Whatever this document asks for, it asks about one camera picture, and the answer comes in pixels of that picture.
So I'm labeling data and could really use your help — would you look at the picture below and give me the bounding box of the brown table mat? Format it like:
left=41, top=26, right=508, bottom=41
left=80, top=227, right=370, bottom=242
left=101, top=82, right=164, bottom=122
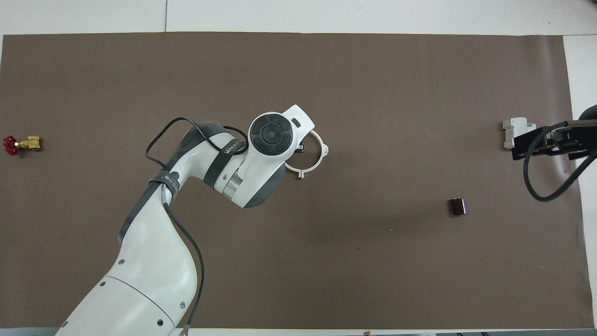
left=0, top=31, right=595, bottom=330

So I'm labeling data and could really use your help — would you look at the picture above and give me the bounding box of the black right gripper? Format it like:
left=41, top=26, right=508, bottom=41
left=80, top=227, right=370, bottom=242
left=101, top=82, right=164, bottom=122
left=512, top=105, right=597, bottom=162

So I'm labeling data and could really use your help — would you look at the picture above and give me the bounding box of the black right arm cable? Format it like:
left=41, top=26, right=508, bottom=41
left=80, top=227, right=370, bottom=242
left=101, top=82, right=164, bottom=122
left=523, top=121, right=597, bottom=203

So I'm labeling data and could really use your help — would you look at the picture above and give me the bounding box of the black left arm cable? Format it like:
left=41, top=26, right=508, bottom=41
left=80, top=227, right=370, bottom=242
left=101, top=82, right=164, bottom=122
left=145, top=116, right=250, bottom=336

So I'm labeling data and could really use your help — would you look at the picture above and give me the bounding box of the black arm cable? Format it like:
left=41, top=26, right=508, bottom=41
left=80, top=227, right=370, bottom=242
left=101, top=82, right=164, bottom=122
left=523, top=121, right=597, bottom=203
left=145, top=116, right=250, bottom=336

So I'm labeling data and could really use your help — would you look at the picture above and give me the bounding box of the grey circuit breaker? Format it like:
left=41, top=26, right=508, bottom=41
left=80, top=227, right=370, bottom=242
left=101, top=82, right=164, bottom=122
left=502, top=117, right=538, bottom=150

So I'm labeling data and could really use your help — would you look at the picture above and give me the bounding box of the brass valve red handle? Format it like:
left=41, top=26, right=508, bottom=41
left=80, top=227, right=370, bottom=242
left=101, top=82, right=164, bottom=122
left=2, top=135, right=42, bottom=157

